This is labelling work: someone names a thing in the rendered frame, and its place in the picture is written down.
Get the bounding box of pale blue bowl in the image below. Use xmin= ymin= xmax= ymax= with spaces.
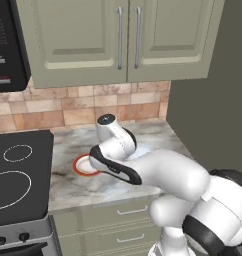
xmin=128 ymin=143 xmax=153 ymax=161

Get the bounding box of small red-rimmed white plate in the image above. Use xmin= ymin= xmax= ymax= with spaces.
xmin=72 ymin=153 xmax=102 ymax=177

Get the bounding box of green cupboard door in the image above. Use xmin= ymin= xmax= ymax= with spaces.
xmin=16 ymin=0 xmax=130 ymax=89
xmin=126 ymin=0 xmax=226 ymax=84

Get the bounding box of black microwave oven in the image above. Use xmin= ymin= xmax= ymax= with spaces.
xmin=0 ymin=0 xmax=32 ymax=94

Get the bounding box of green drawer front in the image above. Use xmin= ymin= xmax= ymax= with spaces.
xmin=80 ymin=225 xmax=163 ymax=256
xmin=73 ymin=197 xmax=161 ymax=232

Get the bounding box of black hob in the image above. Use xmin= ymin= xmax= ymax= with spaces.
xmin=0 ymin=129 xmax=55 ymax=228

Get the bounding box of silver oven control panel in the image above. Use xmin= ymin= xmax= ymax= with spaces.
xmin=0 ymin=214 xmax=55 ymax=253

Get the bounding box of silver drawer handle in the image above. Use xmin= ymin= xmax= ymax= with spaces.
xmin=115 ymin=233 xmax=146 ymax=244
xmin=116 ymin=205 xmax=149 ymax=216

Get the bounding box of silver cupboard handle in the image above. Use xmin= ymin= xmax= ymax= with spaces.
xmin=115 ymin=6 xmax=125 ymax=71
xmin=133 ymin=6 xmax=143 ymax=70

